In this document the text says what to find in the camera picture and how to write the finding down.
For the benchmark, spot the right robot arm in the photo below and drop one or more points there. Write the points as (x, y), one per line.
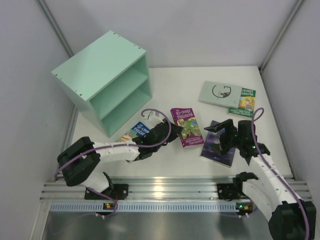
(289, 217)

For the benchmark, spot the blue 91-Storey Treehouse book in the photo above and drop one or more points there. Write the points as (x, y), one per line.
(138, 130)

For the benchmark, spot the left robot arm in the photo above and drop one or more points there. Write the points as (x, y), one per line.
(84, 162)

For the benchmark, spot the dark Robinson Crusoe book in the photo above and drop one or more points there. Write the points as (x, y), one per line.
(210, 148)

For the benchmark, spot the aluminium mounting rail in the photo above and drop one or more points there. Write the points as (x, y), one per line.
(203, 188)

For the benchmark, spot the purple 117-Storey Treehouse book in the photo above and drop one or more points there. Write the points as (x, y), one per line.
(190, 135)

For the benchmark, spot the perforated grey cable duct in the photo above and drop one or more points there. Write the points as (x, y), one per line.
(157, 207)

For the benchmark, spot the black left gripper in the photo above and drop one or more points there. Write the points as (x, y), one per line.
(164, 130)

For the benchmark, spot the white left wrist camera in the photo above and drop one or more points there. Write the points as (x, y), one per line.
(154, 117)

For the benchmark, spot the pale green book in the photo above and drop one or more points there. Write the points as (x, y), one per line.
(220, 94)

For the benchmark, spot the green Storey Treehouse book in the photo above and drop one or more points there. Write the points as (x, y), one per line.
(246, 105)

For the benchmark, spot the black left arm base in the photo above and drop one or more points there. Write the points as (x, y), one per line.
(119, 192)

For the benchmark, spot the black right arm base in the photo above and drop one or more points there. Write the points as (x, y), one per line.
(229, 192)

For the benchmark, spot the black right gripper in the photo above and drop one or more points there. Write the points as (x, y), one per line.
(225, 135)

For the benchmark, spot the mint green shelf cabinet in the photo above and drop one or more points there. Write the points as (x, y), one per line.
(108, 81)

